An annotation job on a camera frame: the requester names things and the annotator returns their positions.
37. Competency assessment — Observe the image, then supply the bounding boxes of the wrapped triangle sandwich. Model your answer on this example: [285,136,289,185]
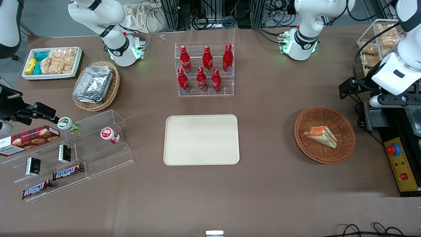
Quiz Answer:
[304,126,338,149]

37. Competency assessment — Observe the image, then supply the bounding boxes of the aluminium foil tray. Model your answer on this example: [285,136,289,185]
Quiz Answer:
[73,94,103,105]
[74,65,114,100]

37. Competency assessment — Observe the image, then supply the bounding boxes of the black floor cable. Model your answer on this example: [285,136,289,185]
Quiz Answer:
[329,223,406,237]

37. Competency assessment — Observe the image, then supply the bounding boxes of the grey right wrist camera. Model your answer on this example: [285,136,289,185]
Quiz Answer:
[0,121,14,136]

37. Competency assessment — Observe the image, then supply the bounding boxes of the brown Snickers bar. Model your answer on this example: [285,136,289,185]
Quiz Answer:
[52,163,85,181]
[21,179,54,200]

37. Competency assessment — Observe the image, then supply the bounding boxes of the black yellow control box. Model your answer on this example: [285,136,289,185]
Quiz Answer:
[378,108,421,198]

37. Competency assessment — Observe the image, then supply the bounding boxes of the round brown wicker basket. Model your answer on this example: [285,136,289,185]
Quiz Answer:
[294,106,356,165]

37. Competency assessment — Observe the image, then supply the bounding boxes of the yellow snack pack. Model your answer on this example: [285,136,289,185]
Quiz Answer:
[25,57,37,75]

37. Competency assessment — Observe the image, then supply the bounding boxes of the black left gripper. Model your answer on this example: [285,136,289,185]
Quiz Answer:
[339,77,421,108]

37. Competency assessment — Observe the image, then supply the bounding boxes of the clear rice cracker bag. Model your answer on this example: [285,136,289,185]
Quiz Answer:
[49,48,78,67]
[41,58,73,75]

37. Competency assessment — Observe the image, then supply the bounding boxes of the clear acrylic stepped shelf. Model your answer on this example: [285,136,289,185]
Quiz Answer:
[0,130,90,202]
[62,109,135,181]

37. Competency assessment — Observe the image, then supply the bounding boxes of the green lid yogurt cup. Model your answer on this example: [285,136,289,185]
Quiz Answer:
[57,117,81,135]

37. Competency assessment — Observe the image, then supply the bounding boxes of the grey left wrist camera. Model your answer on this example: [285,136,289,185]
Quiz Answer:
[369,94,384,108]

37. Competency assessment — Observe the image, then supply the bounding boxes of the beige plastic serving tray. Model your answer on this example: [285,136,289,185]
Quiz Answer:
[163,114,240,166]

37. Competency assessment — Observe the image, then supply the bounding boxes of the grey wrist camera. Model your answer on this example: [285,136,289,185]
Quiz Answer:
[369,94,384,108]
[0,121,14,136]

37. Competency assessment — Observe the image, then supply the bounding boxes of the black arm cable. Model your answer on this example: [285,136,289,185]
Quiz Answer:
[352,31,400,87]

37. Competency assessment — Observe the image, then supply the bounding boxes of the crumpled beige cloth bag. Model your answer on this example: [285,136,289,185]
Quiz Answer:
[123,1,172,34]

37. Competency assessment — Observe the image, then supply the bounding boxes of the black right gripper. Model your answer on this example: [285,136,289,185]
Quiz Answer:
[0,84,60,126]

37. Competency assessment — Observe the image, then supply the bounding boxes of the red lid yogurt cup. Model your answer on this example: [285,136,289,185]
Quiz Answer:
[100,127,121,145]

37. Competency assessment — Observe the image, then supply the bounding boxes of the white rectangular snack bin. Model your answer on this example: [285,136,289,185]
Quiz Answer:
[22,47,83,81]

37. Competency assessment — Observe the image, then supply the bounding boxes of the red tartan cookie box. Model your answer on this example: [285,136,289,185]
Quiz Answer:
[0,125,61,157]

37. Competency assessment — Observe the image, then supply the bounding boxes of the oval light wicker basket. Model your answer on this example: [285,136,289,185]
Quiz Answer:
[72,61,120,112]

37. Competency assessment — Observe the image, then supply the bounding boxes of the aluminium frame profile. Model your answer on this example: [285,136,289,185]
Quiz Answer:
[160,0,180,31]

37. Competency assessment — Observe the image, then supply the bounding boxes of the small black chocolate box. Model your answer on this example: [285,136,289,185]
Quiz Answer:
[58,144,72,164]
[25,157,41,176]

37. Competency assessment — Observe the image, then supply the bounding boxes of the white wire basket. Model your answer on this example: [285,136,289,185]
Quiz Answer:
[357,19,407,78]

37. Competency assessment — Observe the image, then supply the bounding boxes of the brown table cover sheet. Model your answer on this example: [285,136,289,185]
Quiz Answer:
[0,25,421,237]

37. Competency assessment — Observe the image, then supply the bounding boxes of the clear acrylic bottle rack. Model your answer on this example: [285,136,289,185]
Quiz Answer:
[174,42,235,97]

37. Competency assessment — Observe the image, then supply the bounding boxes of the red cola bottle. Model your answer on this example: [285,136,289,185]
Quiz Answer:
[211,68,222,93]
[197,67,208,92]
[202,45,213,74]
[223,44,234,73]
[178,68,190,93]
[179,45,192,74]

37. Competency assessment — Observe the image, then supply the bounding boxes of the black base cable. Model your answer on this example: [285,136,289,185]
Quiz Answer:
[253,27,284,45]

